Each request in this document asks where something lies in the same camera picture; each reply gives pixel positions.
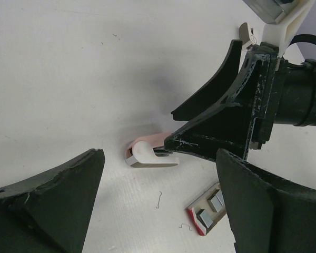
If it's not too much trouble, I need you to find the staple box tray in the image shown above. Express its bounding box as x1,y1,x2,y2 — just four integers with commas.
185,181,226,236

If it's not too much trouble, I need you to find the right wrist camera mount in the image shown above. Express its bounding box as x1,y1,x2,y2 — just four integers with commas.
244,0,315,57

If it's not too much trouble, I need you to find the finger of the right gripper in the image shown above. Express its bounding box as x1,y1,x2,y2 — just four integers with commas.
171,40,242,121
164,56,266,161

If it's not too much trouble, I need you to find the pink white mini stapler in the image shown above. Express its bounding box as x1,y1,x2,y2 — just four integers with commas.
125,132,180,168

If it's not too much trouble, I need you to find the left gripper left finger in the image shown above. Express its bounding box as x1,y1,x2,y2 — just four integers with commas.
0,149,105,252

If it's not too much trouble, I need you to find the white staple remover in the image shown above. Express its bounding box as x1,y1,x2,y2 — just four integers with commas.
238,22,258,51

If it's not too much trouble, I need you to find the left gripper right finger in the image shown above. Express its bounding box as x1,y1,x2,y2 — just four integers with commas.
216,149,316,252

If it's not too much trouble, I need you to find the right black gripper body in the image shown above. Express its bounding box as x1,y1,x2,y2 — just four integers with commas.
246,43,284,150

